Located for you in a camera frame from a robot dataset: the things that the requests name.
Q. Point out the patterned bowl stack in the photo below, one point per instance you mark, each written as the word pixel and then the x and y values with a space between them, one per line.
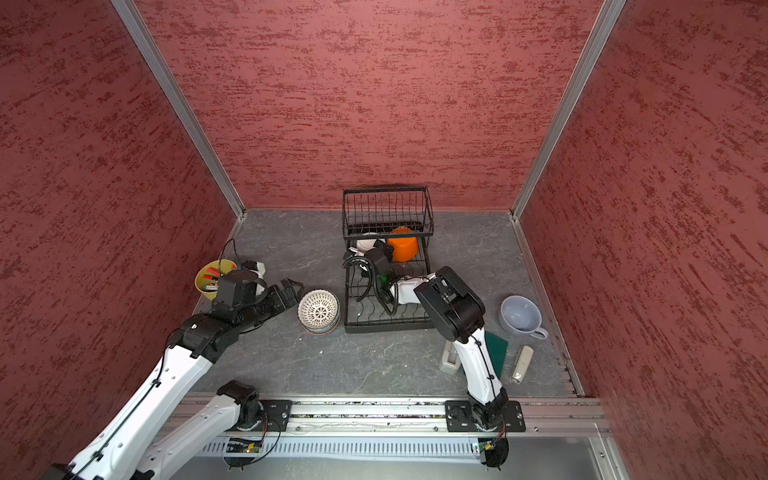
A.
pixel 319 312

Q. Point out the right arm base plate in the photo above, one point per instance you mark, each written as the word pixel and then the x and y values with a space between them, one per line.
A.
pixel 467 416

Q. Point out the white ceramic bowl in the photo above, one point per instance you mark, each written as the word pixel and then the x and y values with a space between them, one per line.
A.
pixel 368 242

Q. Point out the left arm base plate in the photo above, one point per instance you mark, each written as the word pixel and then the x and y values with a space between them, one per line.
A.
pixel 270 415

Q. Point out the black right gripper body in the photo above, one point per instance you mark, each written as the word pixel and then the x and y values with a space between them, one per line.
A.
pixel 389 249

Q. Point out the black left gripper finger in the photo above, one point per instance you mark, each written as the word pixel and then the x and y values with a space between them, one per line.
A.
pixel 270 305
pixel 290 292

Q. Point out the black wire dish rack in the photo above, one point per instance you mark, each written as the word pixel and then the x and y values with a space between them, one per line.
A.
pixel 379 210

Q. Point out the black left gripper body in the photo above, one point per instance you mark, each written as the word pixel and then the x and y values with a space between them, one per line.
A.
pixel 248 314

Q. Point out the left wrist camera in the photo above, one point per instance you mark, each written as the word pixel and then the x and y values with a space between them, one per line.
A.
pixel 256 267

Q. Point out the orange plastic bowl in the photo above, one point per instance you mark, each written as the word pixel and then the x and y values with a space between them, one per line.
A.
pixel 405 249

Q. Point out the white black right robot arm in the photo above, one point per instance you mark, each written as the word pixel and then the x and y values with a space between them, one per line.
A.
pixel 455 311

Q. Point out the green sponge pad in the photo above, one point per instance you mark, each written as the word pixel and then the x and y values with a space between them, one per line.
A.
pixel 497 348

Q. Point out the yellow-green pen cup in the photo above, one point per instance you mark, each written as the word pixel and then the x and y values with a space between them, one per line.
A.
pixel 207 288

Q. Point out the red marker in cup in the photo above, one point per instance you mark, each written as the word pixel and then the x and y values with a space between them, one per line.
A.
pixel 212 274

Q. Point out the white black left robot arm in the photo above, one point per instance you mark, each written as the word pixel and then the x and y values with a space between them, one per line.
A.
pixel 127 448

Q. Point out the translucent measuring cup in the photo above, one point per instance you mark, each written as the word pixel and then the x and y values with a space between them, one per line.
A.
pixel 520 315

